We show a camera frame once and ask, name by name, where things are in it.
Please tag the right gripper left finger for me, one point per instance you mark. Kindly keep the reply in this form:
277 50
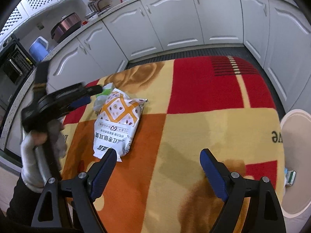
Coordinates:
100 173

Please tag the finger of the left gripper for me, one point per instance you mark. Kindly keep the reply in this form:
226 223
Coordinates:
91 90
80 102

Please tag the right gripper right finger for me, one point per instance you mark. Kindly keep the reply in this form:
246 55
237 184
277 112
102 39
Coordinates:
216 172

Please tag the beige round trash bin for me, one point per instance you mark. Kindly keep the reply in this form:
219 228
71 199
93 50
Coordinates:
295 132

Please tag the white kitchen cabinets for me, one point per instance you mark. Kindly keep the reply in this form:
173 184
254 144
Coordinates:
276 32

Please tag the white gloved left hand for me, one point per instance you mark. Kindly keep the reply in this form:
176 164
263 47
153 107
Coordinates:
34 165

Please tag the orange white snack bag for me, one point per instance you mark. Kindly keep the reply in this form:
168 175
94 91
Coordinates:
116 124

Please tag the black microwave oven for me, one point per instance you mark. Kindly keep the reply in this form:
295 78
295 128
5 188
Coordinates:
16 66

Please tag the blue electric kettle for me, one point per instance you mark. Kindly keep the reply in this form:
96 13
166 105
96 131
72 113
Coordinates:
39 49

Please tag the maroon rice cooker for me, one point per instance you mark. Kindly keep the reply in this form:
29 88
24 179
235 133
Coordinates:
65 27

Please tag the green box in bin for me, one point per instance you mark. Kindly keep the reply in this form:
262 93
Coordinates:
290 176

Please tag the patterned fleece blanket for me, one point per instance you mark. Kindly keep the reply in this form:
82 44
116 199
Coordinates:
215 102

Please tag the wire dish rack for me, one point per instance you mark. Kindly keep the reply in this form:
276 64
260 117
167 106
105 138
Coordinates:
98 6

